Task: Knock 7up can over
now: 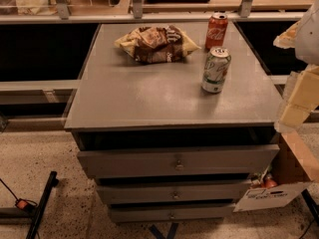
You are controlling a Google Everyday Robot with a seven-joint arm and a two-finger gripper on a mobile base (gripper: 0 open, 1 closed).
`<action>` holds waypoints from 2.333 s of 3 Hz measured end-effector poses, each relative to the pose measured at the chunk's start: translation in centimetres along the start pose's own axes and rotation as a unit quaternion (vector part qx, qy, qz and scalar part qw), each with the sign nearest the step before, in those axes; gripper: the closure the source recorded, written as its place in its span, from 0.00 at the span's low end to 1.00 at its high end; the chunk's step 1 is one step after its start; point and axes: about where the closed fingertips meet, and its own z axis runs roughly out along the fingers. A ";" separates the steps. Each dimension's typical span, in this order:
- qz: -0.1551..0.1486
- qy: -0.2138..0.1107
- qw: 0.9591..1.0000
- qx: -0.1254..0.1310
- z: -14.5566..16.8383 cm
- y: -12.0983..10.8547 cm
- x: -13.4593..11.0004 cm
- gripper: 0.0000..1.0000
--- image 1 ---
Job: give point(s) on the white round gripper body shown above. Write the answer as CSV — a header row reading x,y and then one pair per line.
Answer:
x,y
309,37

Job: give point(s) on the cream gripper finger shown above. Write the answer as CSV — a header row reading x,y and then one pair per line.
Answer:
x,y
300,98
286,39

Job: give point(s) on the green white 7up can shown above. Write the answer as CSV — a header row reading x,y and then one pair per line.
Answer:
x,y
215,69

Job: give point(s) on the red coca cola can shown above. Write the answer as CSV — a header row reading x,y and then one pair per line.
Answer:
x,y
216,30

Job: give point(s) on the open cardboard box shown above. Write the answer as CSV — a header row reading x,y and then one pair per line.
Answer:
x,y
293,170

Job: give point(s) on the top grey drawer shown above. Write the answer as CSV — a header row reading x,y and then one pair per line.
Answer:
x,y
152,162

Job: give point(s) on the grey drawer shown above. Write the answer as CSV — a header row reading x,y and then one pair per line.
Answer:
x,y
171,212
152,162
172,191

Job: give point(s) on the brown yellow chip bag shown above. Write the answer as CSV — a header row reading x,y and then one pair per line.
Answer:
x,y
153,45

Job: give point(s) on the grey drawer cabinet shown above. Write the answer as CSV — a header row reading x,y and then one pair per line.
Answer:
x,y
121,104

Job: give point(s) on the bottom grey drawer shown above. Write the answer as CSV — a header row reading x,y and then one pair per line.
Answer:
x,y
171,212

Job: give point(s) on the middle grey drawer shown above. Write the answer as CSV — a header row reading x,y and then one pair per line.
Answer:
x,y
172,191

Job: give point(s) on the black metal stand leg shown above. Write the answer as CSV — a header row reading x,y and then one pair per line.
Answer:
x,y
40,209

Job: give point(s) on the small orange clip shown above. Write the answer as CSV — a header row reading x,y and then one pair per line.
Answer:
x,y
24,205

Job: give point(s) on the metal railing frame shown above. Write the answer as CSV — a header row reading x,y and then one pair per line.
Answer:
x,y
106,11

